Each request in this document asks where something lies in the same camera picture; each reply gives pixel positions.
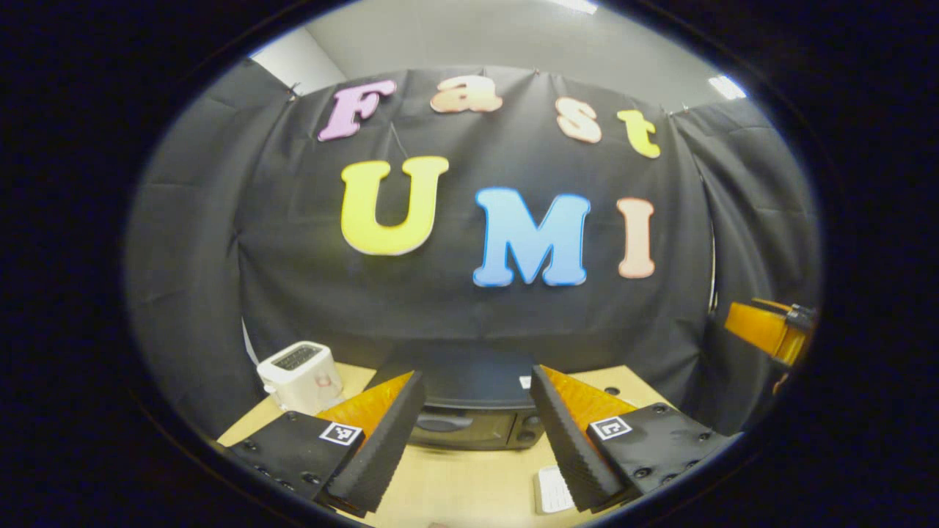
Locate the black electric oven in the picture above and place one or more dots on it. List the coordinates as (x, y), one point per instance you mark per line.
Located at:
(469, 429)

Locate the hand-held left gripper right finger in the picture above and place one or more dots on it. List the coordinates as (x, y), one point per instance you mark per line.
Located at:
(568, 447)

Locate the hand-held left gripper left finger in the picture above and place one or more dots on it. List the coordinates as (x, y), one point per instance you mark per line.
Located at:
(381, 455)

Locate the black backdrop cloth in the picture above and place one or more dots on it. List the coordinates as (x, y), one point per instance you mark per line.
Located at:
(293, 293)

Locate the small ceiling light panel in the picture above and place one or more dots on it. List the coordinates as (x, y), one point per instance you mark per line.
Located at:
(727, 86)

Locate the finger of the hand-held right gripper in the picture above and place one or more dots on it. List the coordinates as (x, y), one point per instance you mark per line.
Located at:
(759, 330)
(801, 317)

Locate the white rectangular tray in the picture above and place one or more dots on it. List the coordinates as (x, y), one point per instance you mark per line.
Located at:
(552, 491)

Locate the large ceiling light panel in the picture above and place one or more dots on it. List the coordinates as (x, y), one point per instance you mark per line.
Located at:
(576, 6)

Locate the white toaster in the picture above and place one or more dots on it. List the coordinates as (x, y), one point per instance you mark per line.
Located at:
(297, 381)

